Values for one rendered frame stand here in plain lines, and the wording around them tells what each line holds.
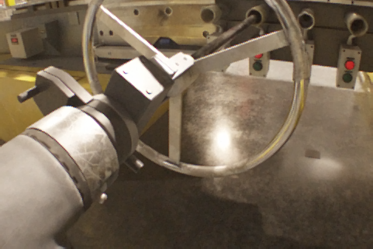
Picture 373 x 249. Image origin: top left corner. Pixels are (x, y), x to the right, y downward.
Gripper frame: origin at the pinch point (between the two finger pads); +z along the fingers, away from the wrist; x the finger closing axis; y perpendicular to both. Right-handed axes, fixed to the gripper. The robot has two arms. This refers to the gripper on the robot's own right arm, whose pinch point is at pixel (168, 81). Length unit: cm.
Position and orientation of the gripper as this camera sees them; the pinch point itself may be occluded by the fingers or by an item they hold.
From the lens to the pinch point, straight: 39.5
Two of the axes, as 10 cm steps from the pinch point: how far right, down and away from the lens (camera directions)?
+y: 7.6, 6.4, -0.5
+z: 4.3, -4.5, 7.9
